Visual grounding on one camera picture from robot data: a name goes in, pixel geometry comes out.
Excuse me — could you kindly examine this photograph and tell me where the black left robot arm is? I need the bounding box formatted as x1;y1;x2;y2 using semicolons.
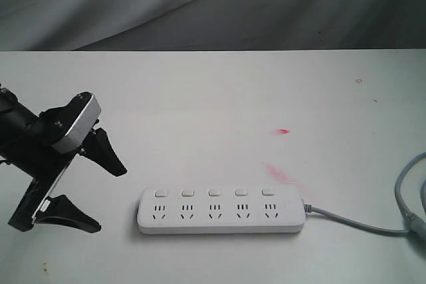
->
1;88;127;233

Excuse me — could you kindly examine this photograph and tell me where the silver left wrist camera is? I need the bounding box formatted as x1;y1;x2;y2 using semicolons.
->
52;92;101;154

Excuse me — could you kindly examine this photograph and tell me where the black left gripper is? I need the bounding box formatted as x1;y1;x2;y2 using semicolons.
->
1;107;127;233

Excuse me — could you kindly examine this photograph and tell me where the white five-outlet power strip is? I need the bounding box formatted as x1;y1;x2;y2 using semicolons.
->
137;184;306;235

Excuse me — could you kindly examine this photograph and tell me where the grey backdrop cloth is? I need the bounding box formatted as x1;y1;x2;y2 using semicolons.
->
1;0;425;51

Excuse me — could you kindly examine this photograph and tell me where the grey power cable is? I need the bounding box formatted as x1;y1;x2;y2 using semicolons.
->
302;152;426;248

